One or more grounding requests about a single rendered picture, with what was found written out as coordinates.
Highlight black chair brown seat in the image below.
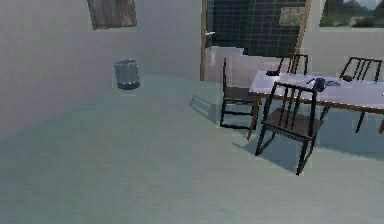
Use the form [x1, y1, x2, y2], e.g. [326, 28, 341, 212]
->
[276, 53, 309, 76]
[219, 58, 258, 130]
[254, 81, 325, 176]
[319, 56, 383, 134]

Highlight grey waste bin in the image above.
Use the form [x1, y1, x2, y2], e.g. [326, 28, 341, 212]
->
[113, 58, 141, 91]

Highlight dark kettle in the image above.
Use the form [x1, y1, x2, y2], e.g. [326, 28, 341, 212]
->
[306, 77, 342, 93]

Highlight white dining table wooden legs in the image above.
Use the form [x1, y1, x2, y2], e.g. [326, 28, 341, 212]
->
[246, 70, 384, 141]

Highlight window with green view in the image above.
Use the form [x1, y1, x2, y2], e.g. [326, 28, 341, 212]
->
[319, 0, 384, 29]

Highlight brown framed wall picture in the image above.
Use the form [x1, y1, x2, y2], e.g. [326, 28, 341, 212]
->
[87, 0, 138, 31]

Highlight beige framed wall picture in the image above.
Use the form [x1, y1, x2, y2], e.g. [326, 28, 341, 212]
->
[278, 6, 305, 27]

